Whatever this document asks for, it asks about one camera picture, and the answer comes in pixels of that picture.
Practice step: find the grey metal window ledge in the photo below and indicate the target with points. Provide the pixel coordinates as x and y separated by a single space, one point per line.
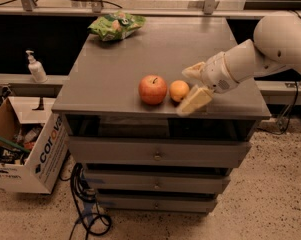
24 85

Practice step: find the white cardboard box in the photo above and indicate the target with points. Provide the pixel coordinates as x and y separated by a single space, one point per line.
33 145

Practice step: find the orange fruit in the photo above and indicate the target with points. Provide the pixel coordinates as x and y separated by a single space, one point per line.
178 90

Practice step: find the grey drawer cabinet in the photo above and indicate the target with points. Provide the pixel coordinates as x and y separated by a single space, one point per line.
137 156

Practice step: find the white pump dispenser bottle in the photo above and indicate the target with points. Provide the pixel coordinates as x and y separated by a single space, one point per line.
36 69

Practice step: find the red apple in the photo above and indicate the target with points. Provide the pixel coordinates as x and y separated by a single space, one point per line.
152 89

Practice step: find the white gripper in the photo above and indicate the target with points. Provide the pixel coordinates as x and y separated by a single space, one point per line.
216 73

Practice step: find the green chip bag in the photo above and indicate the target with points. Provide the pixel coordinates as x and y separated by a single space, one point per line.
116 26

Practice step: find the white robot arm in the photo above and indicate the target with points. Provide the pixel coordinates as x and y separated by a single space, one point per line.
274 47

